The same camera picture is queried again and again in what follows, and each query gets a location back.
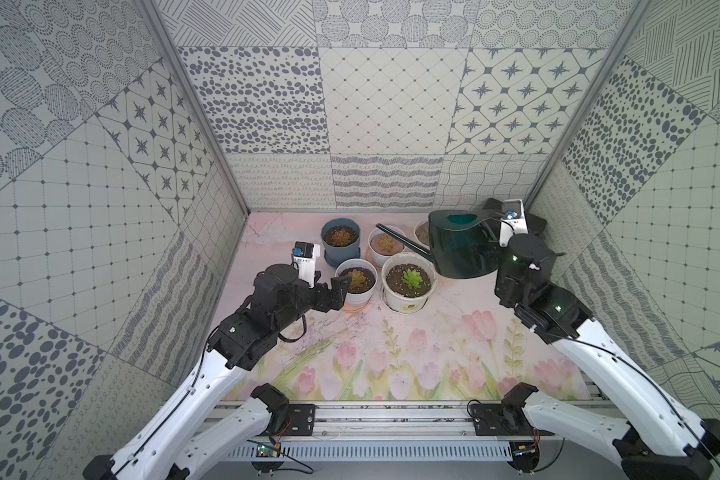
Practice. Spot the large white pot green succulent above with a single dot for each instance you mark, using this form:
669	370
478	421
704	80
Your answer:
408	282

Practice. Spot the black plastic tool case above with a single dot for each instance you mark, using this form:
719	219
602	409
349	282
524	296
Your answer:
536	224

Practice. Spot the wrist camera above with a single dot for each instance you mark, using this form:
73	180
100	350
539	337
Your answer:
512	220
304	259

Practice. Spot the white pot brown soil succulent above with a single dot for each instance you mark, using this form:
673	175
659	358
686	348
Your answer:
421	233

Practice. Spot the small green circuit board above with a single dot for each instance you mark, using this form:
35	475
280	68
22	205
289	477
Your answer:
267	458

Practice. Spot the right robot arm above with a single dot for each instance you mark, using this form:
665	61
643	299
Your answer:
656	437

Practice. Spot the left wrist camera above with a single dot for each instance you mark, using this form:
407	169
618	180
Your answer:
304	259

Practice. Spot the aluminium mounting rail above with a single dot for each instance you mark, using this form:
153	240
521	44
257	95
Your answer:
346	419

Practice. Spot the small white pot reddish succulent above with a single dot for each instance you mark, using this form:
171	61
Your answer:
382	246

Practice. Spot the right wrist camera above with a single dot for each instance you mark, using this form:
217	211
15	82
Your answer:
512	220

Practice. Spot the blue-grey pot red succulent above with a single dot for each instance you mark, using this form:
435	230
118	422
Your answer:
341	241

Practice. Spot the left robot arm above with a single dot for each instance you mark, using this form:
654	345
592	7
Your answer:
171	445

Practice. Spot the floral pink table mat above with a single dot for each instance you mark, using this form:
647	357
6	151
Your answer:
462	345

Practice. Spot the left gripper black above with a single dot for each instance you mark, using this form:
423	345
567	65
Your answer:
322	295

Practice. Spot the dark green watering can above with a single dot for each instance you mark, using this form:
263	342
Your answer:
462	244

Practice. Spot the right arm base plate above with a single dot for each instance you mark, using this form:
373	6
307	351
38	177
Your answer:
496	419

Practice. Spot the terracotta saucer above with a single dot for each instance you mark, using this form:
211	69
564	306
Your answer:
356	302

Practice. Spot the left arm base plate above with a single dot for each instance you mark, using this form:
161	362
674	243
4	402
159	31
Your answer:
300	420

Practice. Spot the white pot yellow-green succulent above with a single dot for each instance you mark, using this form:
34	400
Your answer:
362	273

